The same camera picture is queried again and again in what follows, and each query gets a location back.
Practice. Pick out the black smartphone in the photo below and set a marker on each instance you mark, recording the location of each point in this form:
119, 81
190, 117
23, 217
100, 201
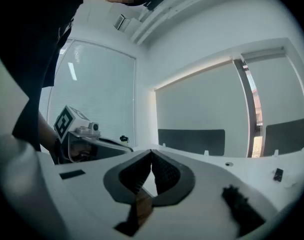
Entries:
278, 174

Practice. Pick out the person's left hand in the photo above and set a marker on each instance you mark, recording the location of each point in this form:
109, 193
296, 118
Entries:
79, 150

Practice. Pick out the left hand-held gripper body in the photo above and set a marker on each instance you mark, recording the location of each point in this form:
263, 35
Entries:
62, 122

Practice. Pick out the grey roller blind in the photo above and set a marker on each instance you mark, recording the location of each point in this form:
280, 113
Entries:
201, 101
277, 91

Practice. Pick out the dark grey desk divider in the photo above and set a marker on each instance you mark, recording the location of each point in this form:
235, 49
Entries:
191, 141
289, 136

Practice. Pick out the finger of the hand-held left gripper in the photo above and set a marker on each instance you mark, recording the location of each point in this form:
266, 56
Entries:
106, 149

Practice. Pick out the person's left forearm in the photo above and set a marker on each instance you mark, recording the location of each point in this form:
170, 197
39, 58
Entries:
45, 131

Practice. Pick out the small black capped bottle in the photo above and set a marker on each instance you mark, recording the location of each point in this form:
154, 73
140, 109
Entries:
124, 141

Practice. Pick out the frosted glass partition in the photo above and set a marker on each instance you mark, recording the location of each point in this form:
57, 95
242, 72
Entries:
96, 94

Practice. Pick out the white divider bracket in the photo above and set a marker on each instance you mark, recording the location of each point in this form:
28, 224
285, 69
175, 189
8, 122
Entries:
206, 153

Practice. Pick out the black head camera mount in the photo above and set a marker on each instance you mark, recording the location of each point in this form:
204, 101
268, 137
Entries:
153, 2

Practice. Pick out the person in dark shirt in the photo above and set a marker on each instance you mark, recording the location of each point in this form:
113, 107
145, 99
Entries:
29, 34

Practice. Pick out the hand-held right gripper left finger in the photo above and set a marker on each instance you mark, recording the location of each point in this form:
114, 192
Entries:
111, 181

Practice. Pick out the ceiling air vent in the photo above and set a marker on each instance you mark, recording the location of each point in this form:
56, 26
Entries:
121, 22

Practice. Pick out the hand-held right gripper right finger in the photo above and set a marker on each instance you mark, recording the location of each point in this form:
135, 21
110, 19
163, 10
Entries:
186, 181

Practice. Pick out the small white gripper camera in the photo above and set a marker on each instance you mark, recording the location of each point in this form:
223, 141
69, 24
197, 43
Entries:
90, 128

